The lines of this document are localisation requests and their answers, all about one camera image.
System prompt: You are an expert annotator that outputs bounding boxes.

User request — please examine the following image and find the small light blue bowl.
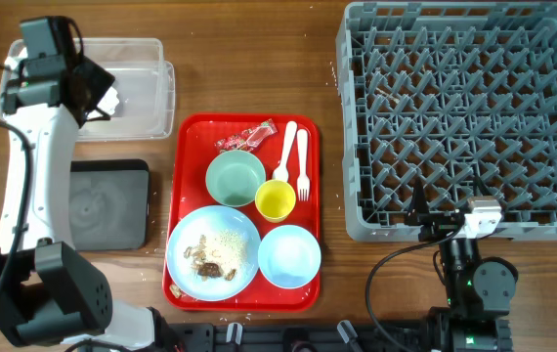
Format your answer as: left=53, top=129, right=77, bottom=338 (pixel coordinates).
left=258, top=225, right=321, bottom=289

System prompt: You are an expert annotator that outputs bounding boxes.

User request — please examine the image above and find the white plastic spoon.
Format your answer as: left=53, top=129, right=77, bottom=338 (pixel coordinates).
left=273, top=121, right=297, bottom=182

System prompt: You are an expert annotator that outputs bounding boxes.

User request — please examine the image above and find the mint green bowl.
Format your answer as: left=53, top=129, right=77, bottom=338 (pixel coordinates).
left=205, top=151, right=267, bottom=207

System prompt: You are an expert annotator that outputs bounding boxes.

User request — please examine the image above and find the yellow plastic cup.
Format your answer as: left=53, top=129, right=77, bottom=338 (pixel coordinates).
left=254, top=180, right=296, bottom=223

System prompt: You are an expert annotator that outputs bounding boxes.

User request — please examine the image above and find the grey dishwasher rack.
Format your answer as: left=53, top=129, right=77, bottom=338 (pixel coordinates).
left=335, top=1, right=557, bottom=242

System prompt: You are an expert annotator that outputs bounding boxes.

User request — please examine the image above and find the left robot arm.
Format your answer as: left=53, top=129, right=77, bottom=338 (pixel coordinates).
left=0, top=16, right=162, bottom=351

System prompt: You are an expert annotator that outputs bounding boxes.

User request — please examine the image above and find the red plastic serving tray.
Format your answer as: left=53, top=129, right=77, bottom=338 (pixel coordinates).
left=162, top=112, right=321, bottom=312

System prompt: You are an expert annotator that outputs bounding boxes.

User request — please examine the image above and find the white plastic fork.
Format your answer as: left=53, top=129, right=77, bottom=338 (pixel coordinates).
left=296, top=129, right=311, bottom=201

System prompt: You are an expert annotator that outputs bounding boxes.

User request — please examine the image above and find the white paper napkin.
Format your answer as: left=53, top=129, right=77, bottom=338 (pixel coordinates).
left=97, top=87, right=120, bottom=115

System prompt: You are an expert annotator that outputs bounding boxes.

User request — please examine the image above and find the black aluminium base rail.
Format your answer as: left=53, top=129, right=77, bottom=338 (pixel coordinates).
left=160, top=320, right=513, bottom=352

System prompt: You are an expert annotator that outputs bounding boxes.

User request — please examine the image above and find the red candy wrapper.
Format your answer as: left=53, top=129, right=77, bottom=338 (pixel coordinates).
left=215, top=119, right=278, bottom=153

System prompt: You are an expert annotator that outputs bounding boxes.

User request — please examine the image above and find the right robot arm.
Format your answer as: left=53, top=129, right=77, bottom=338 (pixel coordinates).
left=406, top=178, right=519, bottom=352

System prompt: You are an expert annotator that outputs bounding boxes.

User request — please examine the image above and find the clear plastic waste bin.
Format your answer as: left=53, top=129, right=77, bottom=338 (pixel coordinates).
left=0, top=35, right=174, bottom=151

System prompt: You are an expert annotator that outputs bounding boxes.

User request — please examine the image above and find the food scrap on tray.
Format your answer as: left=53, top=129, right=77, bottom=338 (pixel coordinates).
left=169, top=284, right=182, bottom=298

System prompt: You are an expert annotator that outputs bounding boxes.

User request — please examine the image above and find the black rectangular tray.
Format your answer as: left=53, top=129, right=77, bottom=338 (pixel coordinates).
left=69, top=159, right=150, bottom=251

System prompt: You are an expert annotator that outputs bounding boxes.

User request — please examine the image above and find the large light blue plate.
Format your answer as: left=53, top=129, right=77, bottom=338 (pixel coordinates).
left=165, top=205, right=261, bottom=302

